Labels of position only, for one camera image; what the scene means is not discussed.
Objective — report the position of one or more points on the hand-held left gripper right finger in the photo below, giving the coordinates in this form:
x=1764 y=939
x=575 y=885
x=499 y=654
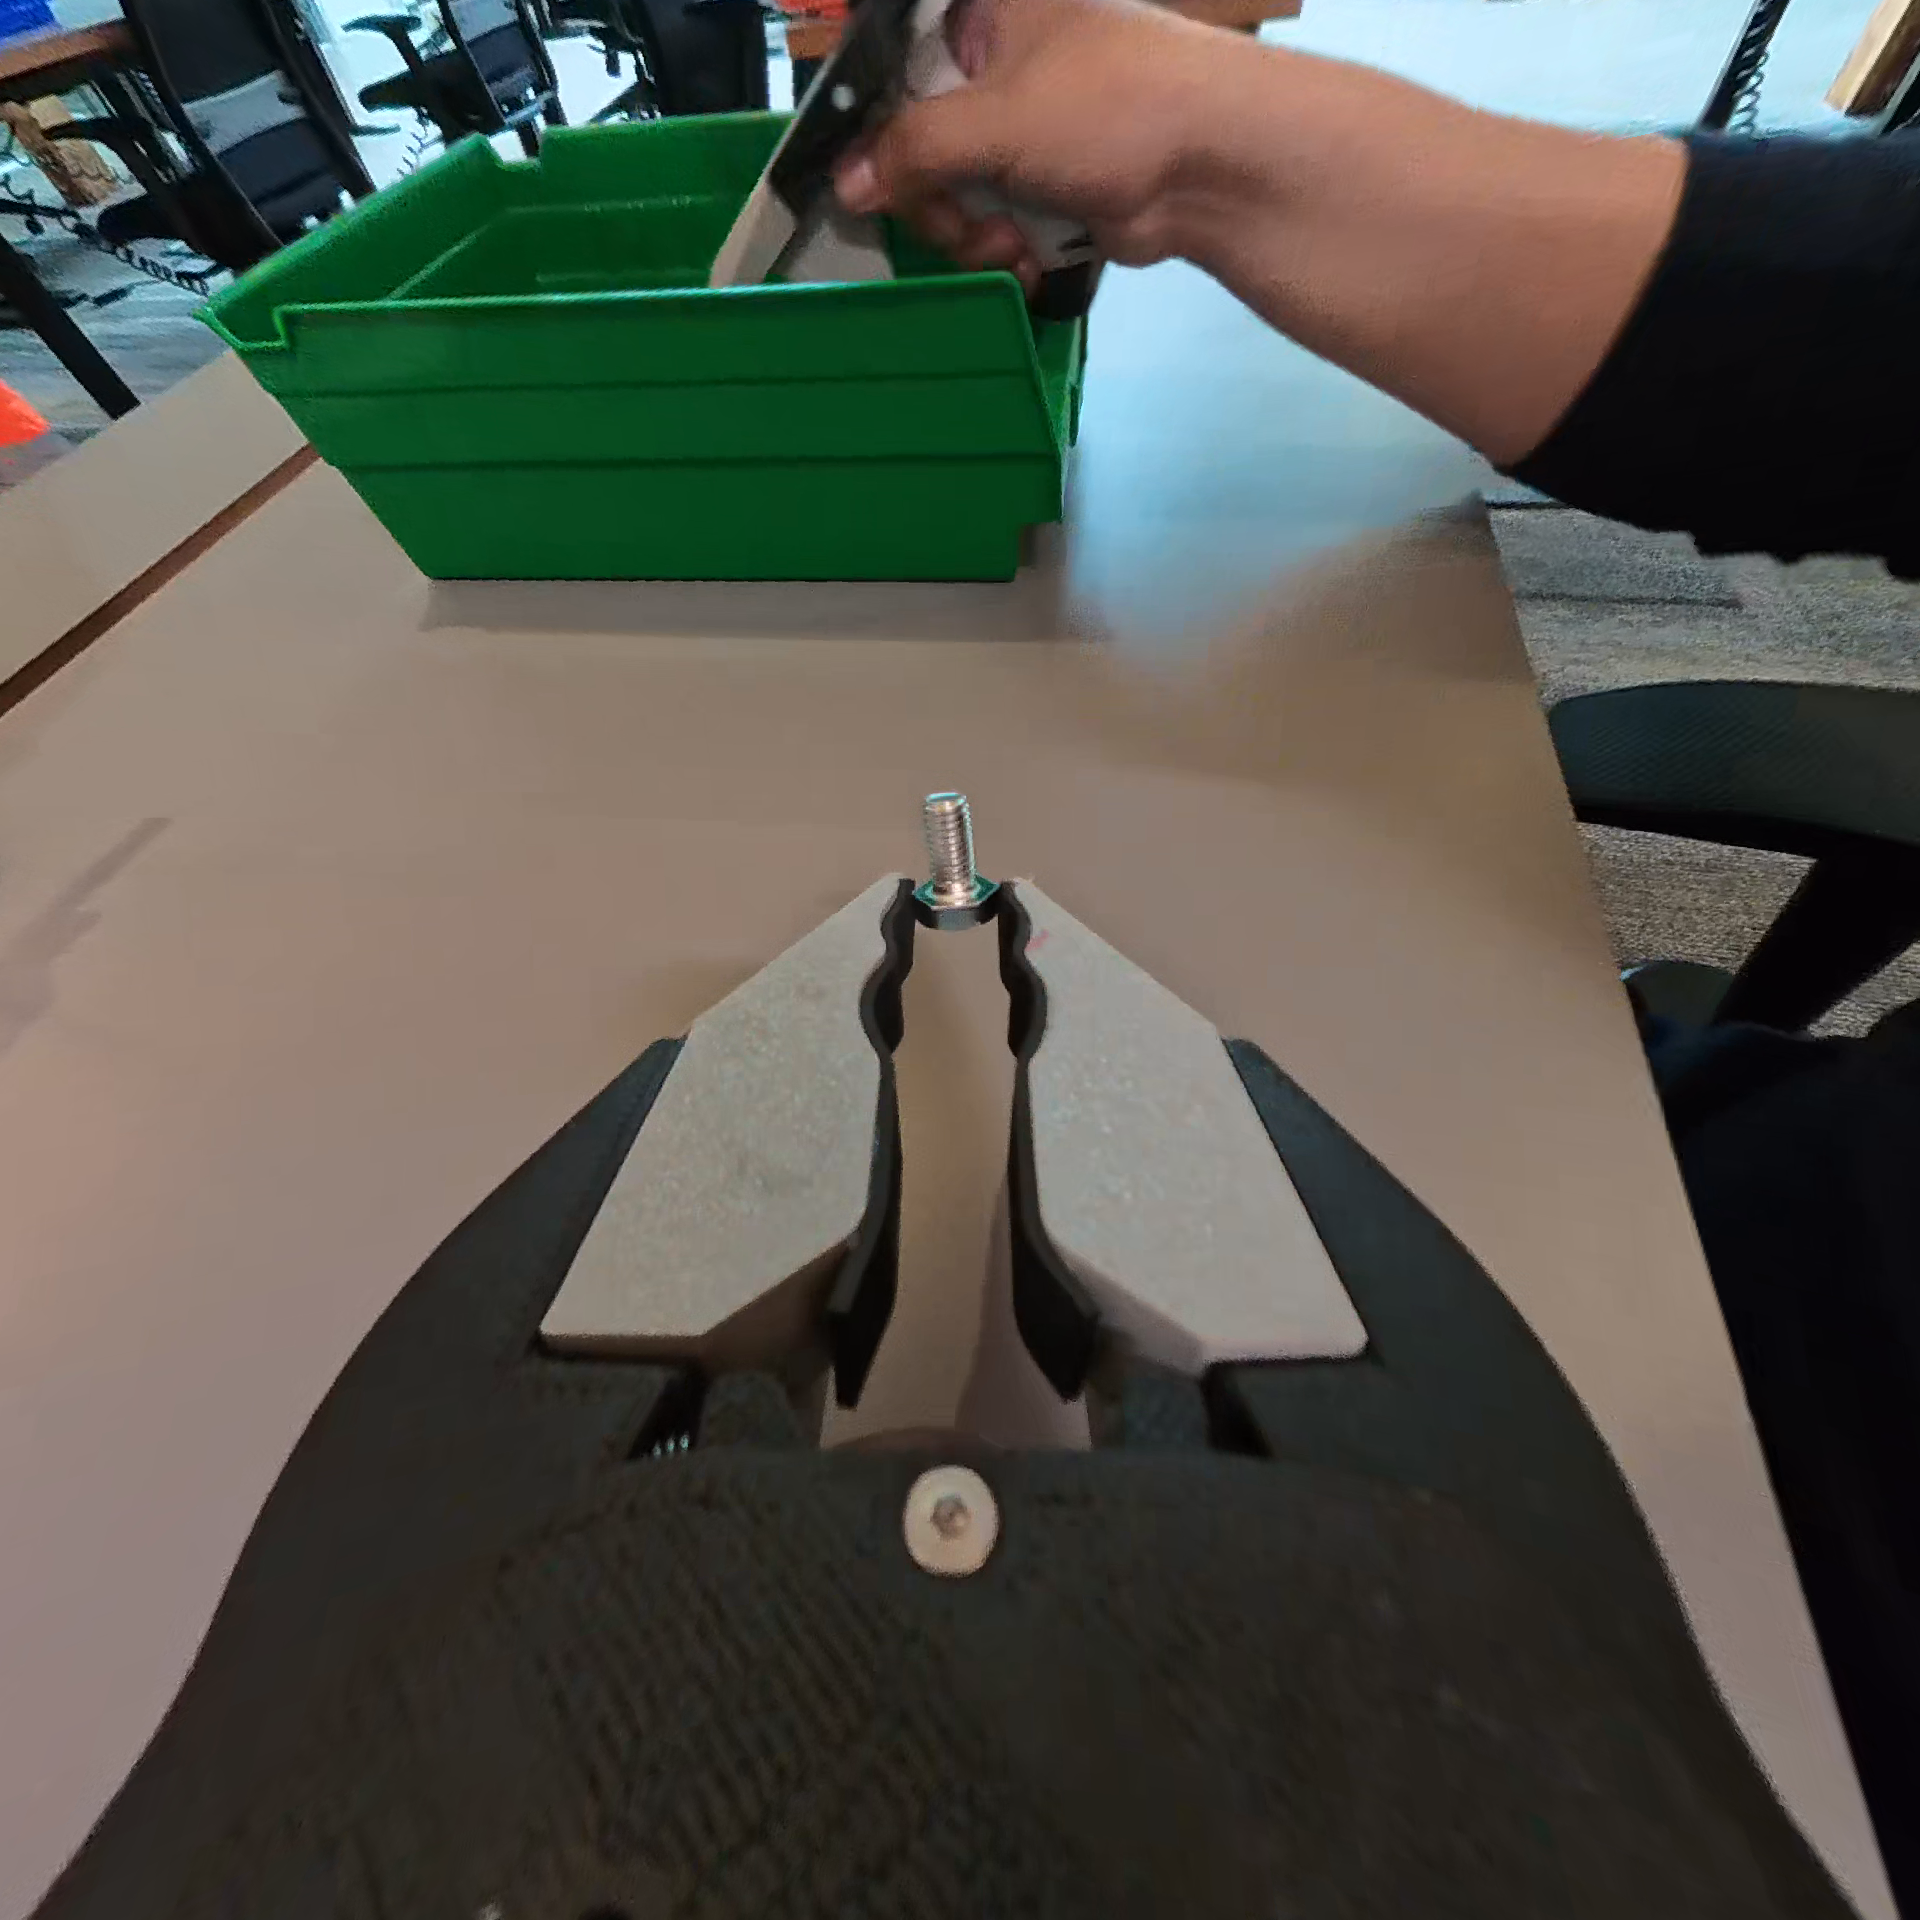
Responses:
x=1184 y=1185

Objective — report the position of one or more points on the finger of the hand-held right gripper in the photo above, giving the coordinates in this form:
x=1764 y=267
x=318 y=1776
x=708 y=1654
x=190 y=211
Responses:
x=848 y=254
x=750 y=240

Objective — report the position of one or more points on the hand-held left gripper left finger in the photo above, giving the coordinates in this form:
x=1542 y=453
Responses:
x=722 y=1185

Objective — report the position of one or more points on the green plastic bin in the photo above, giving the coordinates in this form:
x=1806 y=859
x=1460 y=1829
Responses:
x=676 y=421

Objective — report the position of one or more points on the large silver hex bolt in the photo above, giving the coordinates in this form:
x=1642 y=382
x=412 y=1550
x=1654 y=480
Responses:
x=949 y=855

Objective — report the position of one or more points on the person's right forearm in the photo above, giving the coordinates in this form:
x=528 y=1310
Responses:
x=1500 y=270

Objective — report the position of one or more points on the person's right hand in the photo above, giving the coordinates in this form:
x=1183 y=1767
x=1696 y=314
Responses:
x=1050 y=120

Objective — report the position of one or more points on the black office chair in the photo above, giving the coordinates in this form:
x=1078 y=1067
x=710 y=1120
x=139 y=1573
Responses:
x=254 y=135
x=482 y=59
x=692 y=54

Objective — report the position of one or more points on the person's dark clothing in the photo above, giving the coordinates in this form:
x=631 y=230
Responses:
x=1815 y=1350

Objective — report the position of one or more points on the dark grey office chair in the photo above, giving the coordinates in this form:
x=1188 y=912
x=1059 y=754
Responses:
x=1725 y=751

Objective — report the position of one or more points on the orange traffic cone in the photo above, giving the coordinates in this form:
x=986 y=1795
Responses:
x=19 y=421

